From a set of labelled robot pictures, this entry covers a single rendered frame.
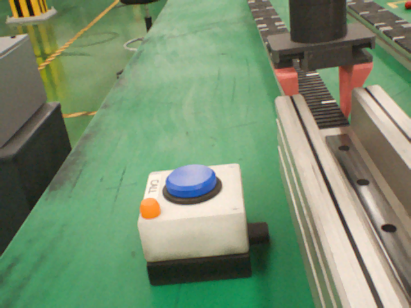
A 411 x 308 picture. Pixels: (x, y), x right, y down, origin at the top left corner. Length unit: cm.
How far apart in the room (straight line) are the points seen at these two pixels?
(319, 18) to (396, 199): 21
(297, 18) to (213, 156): 18
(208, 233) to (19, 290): 16
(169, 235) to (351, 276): 15
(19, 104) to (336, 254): 60
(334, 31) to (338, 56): 3
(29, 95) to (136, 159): 28
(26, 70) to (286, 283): 57
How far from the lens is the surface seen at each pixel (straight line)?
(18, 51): 83
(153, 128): 69
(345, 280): 27
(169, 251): 39
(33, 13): 688
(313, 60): 53
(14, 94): 79
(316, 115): 59
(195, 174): 39
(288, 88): 54
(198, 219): 37
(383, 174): 43
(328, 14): 53
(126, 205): 52
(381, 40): 95
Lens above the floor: 104
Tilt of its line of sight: 26 degrees down
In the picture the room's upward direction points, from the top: 8 degrees counter-clockwise
